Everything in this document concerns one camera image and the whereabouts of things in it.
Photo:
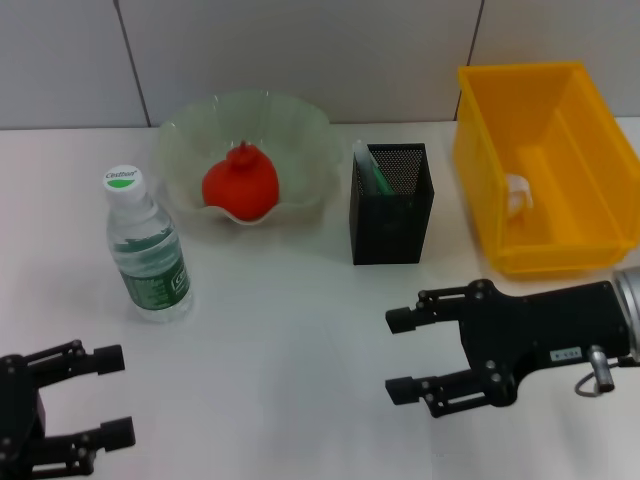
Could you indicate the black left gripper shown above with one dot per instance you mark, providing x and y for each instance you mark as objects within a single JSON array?
[{"x": 20, "y": 410}]

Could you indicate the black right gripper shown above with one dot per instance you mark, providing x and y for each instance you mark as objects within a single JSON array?
[{"x": 545, "y": 330}]

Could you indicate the clear green-label water bottle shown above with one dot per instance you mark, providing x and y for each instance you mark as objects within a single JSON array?
[{"x": 150, "y": 260}]

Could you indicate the mint green utility knife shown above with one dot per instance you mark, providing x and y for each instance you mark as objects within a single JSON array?
[{"x": 372, "y": 172}]

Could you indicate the white paper ball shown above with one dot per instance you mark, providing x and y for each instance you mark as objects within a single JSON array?
[{"x": 517, "y": 192}]

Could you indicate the red-orange toy fruit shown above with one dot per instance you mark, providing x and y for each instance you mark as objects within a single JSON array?
[{"x": 240, "y": 185}]

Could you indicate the black mesh pen holder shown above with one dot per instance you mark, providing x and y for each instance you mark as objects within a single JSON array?
[{"x": 395, "y": 235}]

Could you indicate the pale green glass fruit bowl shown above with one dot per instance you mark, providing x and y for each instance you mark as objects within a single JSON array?
[{"x": 300, "y": 150}]

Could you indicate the yellow plastic bin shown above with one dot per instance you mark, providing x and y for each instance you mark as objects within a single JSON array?
[{"x": 560, "y": 150}]

